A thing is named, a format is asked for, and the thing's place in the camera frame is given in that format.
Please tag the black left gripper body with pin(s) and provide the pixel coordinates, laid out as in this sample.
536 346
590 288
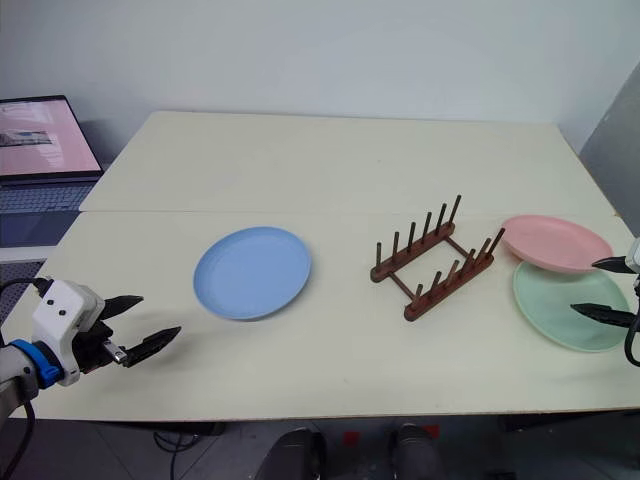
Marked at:
95 340

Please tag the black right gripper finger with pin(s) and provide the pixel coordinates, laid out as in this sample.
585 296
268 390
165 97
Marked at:
602 313
611 263

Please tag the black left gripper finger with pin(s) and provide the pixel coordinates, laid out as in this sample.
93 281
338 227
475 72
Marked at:
120 303
150 341

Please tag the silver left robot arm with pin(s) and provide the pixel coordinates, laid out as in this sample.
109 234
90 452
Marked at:
15 367

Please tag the wooden dish rack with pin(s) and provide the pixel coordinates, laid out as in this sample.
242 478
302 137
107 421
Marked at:
435 270

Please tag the green plate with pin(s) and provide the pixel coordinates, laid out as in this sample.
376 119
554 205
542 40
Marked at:
560 305

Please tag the pink plate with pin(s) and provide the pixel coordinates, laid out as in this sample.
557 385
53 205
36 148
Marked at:
555 242

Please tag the grey panel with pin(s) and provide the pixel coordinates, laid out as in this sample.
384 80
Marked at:
612 150

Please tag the blue plate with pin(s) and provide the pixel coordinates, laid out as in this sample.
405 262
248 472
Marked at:
252 273

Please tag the open laptop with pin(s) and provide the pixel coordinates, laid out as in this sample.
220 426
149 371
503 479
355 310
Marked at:
40 165

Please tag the dark rounded robot foot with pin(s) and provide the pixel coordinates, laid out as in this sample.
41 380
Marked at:
417 452
295 455

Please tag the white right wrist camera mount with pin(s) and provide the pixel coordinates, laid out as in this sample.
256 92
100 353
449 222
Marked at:
635 255

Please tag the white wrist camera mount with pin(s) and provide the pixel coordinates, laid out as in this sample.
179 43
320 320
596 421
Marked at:
635 255
57 317

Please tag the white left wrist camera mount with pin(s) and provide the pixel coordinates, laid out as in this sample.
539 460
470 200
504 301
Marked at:
57 317

